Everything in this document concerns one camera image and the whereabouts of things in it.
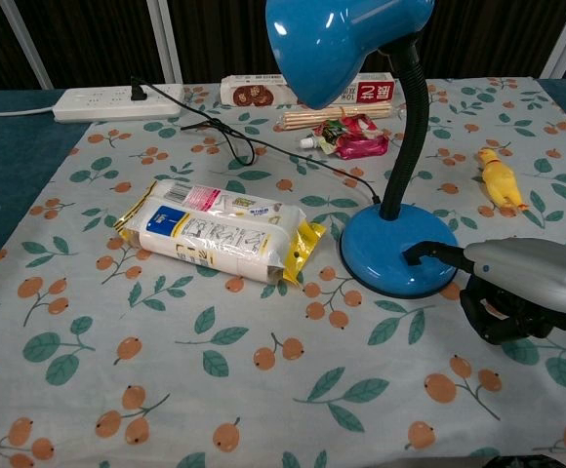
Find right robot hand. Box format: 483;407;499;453
401;236;566;346

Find blue desk lamp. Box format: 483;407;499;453
264;0;460;299

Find yellow rubber chicken toy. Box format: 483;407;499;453
475;147;530;213

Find black object at bottom edge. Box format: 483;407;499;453
482;453;560;468

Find red spouted drink pouch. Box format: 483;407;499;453
299;114;390;161

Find wooden skewers bundle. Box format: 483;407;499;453
273;102;406;134

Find white snack package yellow ends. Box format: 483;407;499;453
113;178;328;287

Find white cookie box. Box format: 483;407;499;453
220;72;396;108

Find floral fruit print tablecloth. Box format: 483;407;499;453
0;77;566;468

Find white power strip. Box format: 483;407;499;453
52;83;185;124

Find teal table cover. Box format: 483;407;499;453
0;88;92;290

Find black power cord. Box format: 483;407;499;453
130;75;383;205

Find white power strip cord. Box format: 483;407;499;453
0;106;56;118

